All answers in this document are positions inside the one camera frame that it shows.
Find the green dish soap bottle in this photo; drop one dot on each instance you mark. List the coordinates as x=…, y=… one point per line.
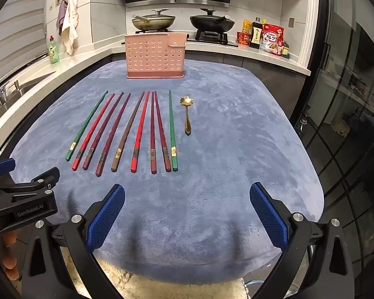
x=54, y=53

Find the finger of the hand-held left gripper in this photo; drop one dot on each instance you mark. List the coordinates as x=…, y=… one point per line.
x=37, y=179
x=0, y=165

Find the yellow food packet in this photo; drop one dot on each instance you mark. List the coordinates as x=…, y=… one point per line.
x=247, y=25

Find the purple chopstick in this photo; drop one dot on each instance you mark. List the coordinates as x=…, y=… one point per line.
x=86, y=163
x=153, y=165

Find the red food box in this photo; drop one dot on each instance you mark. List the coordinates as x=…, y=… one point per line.
x=243, y=38

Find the olive wok with lid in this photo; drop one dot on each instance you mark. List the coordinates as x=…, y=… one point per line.
x=154, y=21

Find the purple hanging cloth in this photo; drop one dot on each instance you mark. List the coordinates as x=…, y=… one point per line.
x=62, y=14

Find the small metal sink fixture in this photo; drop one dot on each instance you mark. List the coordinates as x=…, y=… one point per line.
x=16, y=85

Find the glass sliding door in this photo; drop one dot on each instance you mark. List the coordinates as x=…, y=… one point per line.
x=346, y=68

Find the green chopstick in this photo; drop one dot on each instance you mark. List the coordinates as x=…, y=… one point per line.
x=69, y=155
x=174, y=163

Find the gold flower spoon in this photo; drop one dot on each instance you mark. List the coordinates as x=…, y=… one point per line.
x=187, y=101

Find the white kitchen counter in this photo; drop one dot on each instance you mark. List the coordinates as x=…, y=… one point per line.
x=90, y=59

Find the small yellow condiment bottle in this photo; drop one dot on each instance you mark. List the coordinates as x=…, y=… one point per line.
x=285, y=49

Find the steel kitchen sink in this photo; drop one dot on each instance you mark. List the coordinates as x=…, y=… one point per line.
x=29, y=84

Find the black gas stove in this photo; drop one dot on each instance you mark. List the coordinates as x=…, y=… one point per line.
x=212, y=39

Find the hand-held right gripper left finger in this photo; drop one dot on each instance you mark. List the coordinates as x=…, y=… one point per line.
x=107, y=215

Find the white window blind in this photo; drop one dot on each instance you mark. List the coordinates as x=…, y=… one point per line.
x=15, y=37

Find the white and red cereal bag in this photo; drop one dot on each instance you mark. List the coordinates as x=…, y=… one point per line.
x=271, y=40

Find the white hanging towel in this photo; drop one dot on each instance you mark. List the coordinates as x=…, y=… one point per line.
x=69, y=28

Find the blue plush blanket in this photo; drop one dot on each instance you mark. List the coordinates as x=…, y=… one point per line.
x=205, y=162

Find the dark red chopstick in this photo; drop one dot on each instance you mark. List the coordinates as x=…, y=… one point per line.
x=99, y=168
x=167, y=163

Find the dark soy sauce bottle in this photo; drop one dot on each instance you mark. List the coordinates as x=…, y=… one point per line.
x=255, y=35

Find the brown chopstick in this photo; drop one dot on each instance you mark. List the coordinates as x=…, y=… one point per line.
x=115, y=165

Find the black wok with lid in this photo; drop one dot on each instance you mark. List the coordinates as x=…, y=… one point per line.
x=210, y=23

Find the pink perforated utensil holder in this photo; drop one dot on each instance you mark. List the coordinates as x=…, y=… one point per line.
x=152, y=56

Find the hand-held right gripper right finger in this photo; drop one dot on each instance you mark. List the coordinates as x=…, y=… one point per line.
x=269, y=215

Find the person's left hand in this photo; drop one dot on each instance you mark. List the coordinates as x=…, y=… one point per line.
x=11, y=255

